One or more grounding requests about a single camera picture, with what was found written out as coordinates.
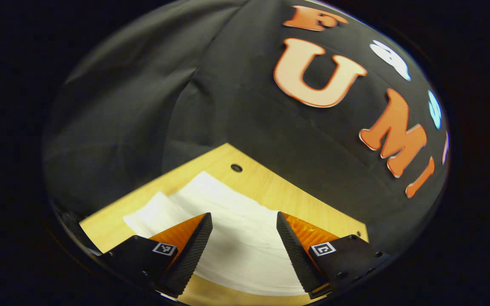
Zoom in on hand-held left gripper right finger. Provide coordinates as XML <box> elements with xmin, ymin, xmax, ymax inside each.
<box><xmin>276</xmin><ymin>211</ymin><xmax>392</xmax><ymax>300</ymax></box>

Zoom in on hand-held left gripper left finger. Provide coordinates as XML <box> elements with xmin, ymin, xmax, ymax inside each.
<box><xmin>98</xmin><ymin>212</ymin><xmax>214</xmax><ymax>298</ymax></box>

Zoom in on white jeans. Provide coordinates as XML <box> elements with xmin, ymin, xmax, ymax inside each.
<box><xmin>123</xmin><ymin>171</ymin><xmax>309</xmax><ymax>297</ymax></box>

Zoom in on black backdrop cloth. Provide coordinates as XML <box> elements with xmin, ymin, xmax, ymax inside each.
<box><xmin>43</xmin><ymin>0</ymin><xmax>450</xmax><ymax>260</ymax></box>

